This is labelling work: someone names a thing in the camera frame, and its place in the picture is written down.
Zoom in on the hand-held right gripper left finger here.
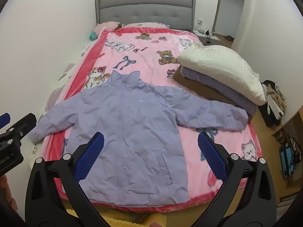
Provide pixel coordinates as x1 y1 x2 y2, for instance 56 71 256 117
25 131 112 227

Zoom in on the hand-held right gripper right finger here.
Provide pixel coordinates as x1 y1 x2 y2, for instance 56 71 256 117
198 131 277 227

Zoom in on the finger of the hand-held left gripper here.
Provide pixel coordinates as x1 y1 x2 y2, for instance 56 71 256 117
6 113 37 143
0 113 11 130

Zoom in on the lilac zip jacket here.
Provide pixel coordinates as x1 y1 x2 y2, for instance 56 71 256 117
28 70 249 205

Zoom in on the open bag of clothes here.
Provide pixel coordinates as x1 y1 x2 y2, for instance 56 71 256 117
258 80 287 127

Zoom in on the person's left hand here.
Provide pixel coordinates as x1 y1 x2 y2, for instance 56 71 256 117
0 175 18 218

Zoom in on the white floral bed sheet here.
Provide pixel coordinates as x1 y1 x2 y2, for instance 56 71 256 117
28 35 101 171

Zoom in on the purple folded garment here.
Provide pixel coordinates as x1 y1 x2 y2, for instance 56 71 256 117
180 66 258 116

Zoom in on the blue bag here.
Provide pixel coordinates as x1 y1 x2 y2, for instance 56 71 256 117
279 144 296 177

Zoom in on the brown folded garment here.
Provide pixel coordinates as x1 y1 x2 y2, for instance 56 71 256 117
174 70 254 123

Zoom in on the yellow fleece garment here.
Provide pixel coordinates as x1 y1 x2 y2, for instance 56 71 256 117
64 208 166 227

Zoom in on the wooden shelf unit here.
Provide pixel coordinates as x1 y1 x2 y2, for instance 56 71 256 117
272 119 303 194

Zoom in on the cream folded quilt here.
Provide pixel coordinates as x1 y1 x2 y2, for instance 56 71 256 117
177 44 267 106

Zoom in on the pink printed blanket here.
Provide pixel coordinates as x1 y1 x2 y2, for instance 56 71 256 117
39 26 263 214

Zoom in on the white bedside table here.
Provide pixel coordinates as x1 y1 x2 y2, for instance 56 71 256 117
193 25 222 45

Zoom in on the pink pillow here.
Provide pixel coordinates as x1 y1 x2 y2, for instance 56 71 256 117
93 21 121 32

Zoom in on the floral pillow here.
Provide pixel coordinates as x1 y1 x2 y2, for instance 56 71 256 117
123 22 170 29

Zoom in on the grey tufted headboard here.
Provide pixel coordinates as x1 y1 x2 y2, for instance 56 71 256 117
95 0 196 32

